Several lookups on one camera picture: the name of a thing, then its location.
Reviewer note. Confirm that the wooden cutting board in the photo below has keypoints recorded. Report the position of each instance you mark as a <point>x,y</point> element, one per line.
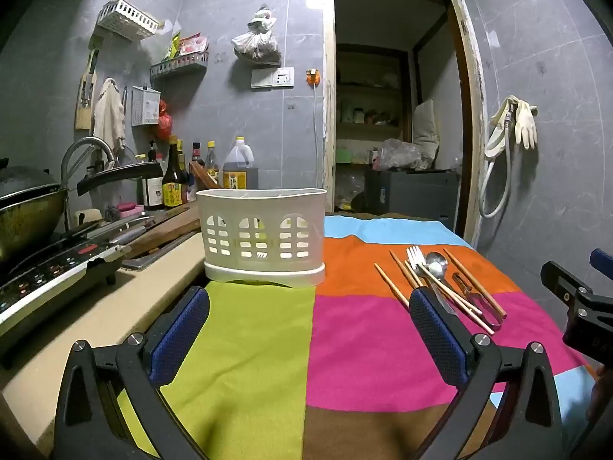
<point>167,230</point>

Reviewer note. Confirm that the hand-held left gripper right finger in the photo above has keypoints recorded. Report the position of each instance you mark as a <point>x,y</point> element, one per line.
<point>438,338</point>

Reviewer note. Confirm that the hanging wooden board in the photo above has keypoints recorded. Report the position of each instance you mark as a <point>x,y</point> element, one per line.
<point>86,91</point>

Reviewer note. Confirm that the wooden door frame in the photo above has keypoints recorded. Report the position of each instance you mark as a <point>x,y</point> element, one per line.
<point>471,105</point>

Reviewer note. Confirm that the hanging clear plastic bag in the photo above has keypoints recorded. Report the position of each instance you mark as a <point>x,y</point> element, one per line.
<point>256,40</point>

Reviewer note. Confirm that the metal faucet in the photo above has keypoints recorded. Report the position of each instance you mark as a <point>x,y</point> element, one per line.
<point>88,146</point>

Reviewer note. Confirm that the dark soy sauce bottle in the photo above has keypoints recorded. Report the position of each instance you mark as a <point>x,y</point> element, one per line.
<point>173,187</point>

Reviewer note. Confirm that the pink sponge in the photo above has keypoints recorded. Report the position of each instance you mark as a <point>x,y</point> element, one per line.
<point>130,208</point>

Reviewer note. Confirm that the snack packets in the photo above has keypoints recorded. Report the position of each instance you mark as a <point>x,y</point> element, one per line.
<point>187,45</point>

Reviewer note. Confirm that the cream rubber gloves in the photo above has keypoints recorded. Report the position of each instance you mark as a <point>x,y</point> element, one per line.
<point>524,120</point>

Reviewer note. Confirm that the kitchen knife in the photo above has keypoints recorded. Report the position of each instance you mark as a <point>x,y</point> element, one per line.
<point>115,230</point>

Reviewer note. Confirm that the large cooking oil jug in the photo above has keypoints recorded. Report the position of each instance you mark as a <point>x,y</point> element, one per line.
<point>240,170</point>

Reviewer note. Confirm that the white plastic utensil holder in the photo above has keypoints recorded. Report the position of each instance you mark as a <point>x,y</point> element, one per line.
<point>261,211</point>

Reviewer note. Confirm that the metal tongs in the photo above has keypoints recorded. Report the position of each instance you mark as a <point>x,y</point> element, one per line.
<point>481,304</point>

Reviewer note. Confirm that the white wall basket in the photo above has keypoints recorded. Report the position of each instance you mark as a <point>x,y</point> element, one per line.
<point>125,18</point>

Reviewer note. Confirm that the red cap sauce bottle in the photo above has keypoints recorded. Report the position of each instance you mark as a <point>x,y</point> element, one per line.
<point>197,153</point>

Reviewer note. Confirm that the crumpled clear plastic bag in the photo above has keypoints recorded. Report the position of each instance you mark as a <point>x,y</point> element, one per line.
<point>400,153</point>

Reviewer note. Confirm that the green box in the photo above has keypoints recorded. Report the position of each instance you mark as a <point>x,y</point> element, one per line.
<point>344,155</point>

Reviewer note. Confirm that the grey wall rack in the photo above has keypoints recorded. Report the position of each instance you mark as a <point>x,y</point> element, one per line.
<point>179,64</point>

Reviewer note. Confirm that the dark wine bottle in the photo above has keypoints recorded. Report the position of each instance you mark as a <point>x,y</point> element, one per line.
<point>153,191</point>

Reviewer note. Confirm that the yellow cap sauce bottle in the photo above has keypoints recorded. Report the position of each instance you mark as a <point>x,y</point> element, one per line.
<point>212,163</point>

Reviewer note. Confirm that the wooden chopstick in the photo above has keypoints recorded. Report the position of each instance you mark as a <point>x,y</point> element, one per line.
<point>471,278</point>
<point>404,268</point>
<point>390,283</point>
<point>476,316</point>
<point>459,299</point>

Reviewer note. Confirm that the grey cabinet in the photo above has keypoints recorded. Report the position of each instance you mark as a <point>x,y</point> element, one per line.
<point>412,191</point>

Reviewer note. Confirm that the white wall socket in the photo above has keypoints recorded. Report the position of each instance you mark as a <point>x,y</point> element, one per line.
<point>272,78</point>

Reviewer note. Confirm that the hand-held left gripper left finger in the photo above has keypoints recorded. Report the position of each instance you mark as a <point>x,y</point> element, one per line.
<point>182,330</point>

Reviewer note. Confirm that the grey wall utensil box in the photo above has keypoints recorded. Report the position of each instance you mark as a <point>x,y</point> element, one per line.
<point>146,105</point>

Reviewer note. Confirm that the induction cooker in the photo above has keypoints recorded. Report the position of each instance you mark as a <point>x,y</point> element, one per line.
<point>52,268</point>

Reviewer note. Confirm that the metal fork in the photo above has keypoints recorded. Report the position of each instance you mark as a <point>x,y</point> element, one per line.
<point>417,256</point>

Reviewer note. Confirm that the wooden storage shelf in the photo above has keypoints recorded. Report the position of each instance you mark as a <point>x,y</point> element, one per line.
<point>368,129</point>

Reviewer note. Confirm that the red plastic bag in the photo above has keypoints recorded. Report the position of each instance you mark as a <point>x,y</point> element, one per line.
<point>164,122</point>

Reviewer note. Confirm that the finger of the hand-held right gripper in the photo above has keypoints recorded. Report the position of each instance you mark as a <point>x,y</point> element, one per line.
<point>565,285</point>
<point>604,261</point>

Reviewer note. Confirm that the colourful patchwork cloth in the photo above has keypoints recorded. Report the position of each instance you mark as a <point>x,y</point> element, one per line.
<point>364,345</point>

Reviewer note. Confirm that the black wok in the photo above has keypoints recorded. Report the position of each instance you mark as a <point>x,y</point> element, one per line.
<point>24,211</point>

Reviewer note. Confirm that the hanging white towel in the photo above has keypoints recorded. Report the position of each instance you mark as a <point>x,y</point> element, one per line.
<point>109,115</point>

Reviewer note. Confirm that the metal spoon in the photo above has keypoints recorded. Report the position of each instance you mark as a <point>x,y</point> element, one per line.
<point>436,262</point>

